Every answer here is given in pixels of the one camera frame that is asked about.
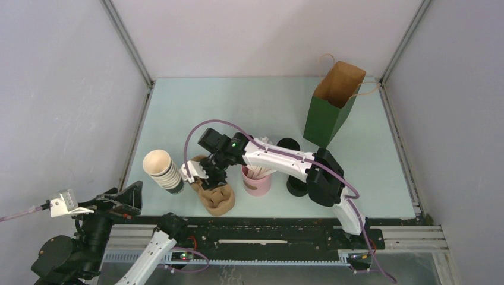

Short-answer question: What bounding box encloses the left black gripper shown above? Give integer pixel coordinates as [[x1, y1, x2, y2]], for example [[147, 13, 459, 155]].
[[69, 178, 144, 272]]

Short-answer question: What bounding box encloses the black cup lid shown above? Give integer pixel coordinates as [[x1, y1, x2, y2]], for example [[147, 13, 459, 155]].
[[276, 137, 300, 151]]

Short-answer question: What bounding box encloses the green paper bag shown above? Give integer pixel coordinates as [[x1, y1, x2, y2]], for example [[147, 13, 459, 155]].
[[303, 61, 367, 148]]

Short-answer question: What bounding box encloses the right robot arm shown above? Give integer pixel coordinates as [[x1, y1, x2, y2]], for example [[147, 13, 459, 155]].
[[184, 128, 370, 248]]

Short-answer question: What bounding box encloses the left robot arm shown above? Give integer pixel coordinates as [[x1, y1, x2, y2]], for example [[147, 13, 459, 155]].
[[31, 180, 188, 284]]

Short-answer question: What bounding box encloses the bundle of white straws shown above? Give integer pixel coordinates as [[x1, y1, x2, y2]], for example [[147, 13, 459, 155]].
[[246, 166, 269, 179]]

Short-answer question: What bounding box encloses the stack of paper cups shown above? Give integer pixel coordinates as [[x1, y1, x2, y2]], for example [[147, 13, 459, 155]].
[[142, 149, 184, 195]]

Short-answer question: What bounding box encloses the brown cardboard cup carrier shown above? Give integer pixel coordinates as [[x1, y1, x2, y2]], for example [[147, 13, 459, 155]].
[[190, 178, 236, 217]]

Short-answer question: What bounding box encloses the pink straw holder cup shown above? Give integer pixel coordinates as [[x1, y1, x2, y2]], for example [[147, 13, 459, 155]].
[[241, 166, 272, 197]]

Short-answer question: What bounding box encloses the stack of black lids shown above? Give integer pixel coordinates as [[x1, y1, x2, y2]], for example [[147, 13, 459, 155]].
[[286, 176, 308, 197]]

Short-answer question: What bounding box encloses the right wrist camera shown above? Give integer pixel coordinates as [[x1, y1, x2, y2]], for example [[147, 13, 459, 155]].
[[180, 160, 209, 184]]

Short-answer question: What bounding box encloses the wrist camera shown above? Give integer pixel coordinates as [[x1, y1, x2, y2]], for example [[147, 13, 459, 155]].
[[49, 189, 95, 218], [180, 160, 209, 184]]

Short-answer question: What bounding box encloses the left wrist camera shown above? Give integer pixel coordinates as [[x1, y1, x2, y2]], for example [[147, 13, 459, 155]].
[[49, 189, 95, 218]]

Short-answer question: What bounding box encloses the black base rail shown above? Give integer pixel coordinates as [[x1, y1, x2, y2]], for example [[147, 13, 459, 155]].
[[110, 215, 422, 264]]

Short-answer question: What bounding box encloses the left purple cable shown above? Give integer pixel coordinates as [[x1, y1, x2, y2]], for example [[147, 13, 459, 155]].
[[0, 204, 51, 223]]

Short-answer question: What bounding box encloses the purple cable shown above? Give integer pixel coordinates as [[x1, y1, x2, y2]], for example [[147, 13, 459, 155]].
[[0, 204, 51, 223], [182, 119, 398, 285]]

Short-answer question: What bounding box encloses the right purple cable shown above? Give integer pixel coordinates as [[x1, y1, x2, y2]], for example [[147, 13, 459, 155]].
[[182, 119, 398, 285]]

